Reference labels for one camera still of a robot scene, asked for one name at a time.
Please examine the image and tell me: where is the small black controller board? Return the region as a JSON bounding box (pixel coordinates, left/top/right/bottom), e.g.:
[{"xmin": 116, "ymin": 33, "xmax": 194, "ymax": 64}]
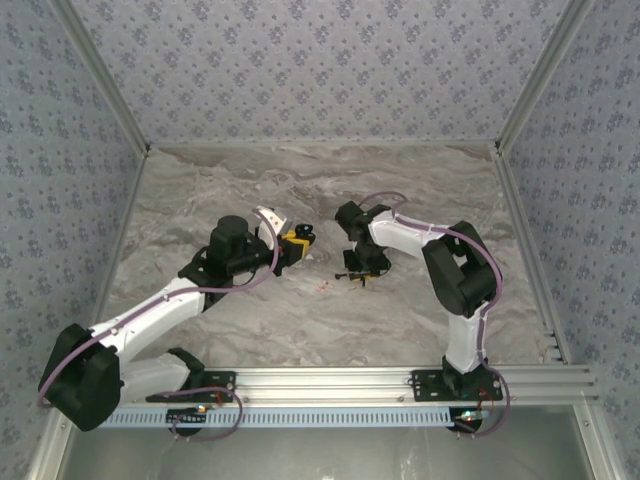
[
  {"xmin": 166, "ymin": 406, "xmax": 211, "ymax": 427},
  {"xmin": 449, "ymin": 407, "xmax": 489, "ymax": 432}
]

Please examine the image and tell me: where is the aluminium table side rail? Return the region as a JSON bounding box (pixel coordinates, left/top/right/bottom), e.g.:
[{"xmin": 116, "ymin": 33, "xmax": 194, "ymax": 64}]
[
  {"xmin": 78, "ymin": 149, "xmax": 152, "ymax": 369},
  {"xmin": 492, "ymin": 149, "xmax": 572, "ymax": 365}
]

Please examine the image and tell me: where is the aluminium frame cross rail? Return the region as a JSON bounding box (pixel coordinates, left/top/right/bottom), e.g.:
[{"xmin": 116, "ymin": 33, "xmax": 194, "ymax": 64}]
[{"xmin": 118, "ymin": 366, "xmax": 600, "ymax": 404}]

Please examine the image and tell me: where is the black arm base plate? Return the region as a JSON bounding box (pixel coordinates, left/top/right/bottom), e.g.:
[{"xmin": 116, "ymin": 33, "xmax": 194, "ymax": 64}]
[
  {"xmin": 410, "ymin": 368, "xmax": 504, "ymax": 404},
  {"xmin": 145, "ymin": 370, "xmax": 237, "ymax": 404}
]

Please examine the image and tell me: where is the white slotted cable duct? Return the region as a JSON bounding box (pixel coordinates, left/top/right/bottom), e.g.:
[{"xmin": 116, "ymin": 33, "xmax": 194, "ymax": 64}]
[{"xmin": 107, "ymin": 405, "xmax": 494, "ymax": 430}]

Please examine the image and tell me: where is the aluminium frame corner post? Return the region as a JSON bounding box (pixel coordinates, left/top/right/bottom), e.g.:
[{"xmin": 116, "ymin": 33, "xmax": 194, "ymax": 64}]
[
  {"xmin": 493, "ymin": 0, "xmax": 596, "ymax": 152},
  {"xmin": 49, "ymin": 0, "xmax": 152, "ymax": 156}
]

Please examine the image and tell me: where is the aluminium lower frame leg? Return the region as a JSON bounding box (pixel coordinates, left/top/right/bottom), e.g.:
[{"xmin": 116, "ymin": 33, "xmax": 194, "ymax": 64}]
[
  {"xmin": 572, "ymin": 403, "xmax": 624, "ymax": 480},
  {"xmin": 27, "ymin": 419, "xmax": 76, "ymax": 480}
]

